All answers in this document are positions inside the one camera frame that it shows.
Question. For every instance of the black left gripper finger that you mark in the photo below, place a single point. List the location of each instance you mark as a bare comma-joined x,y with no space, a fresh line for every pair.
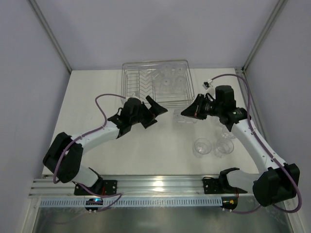
155,108
150,123

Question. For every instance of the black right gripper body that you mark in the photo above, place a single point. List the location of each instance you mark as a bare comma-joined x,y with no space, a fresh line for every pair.
200,107

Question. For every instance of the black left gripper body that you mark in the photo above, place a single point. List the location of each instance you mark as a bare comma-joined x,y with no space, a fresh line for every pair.
147,113

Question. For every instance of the clear plastic cup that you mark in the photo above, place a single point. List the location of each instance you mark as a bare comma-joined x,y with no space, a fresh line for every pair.
215,121
227,134
202,148
178,118
223,147

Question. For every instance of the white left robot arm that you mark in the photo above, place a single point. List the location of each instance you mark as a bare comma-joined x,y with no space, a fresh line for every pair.
64,155

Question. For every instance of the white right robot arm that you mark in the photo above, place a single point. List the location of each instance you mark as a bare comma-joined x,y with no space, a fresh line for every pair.
276,181

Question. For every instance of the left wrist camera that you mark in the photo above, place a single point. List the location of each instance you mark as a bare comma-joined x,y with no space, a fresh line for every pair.
136,95

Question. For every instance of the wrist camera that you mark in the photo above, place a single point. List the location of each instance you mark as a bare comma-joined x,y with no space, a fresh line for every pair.
209,87
136,95

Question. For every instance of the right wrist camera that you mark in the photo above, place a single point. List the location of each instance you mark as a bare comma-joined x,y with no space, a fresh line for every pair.
209,87

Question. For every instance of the wire dish rack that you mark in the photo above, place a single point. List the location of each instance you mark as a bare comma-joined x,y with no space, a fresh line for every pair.
168,82

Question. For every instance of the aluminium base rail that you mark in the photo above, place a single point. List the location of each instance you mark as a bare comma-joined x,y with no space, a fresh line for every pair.
129,186

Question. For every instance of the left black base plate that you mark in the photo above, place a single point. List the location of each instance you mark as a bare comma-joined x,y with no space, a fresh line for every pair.
107,187

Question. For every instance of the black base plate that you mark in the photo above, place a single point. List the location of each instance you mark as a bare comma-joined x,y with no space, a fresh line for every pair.
214,186
107,187

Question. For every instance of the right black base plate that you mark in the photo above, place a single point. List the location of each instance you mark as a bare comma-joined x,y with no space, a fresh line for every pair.
214,186

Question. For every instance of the slotted cable duct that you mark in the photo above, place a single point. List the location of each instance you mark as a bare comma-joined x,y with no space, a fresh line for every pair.
133,202

